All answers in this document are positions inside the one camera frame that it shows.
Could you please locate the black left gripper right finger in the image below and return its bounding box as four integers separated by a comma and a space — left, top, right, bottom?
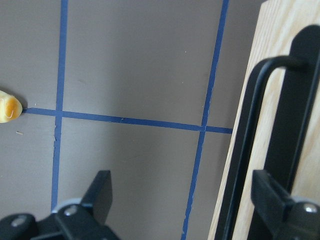
251, 170, 320, 240

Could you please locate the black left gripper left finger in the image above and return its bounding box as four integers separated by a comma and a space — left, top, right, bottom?
0, 170, 118, 240

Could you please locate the black metal drawer handle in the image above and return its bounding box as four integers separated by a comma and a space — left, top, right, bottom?
214, 24, 320, 240

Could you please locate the wooden drawer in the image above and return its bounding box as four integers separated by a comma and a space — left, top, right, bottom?
207, 0, 320, 240

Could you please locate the yellow toy bread roll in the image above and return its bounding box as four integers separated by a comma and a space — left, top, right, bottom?
0, 90, 23, 124

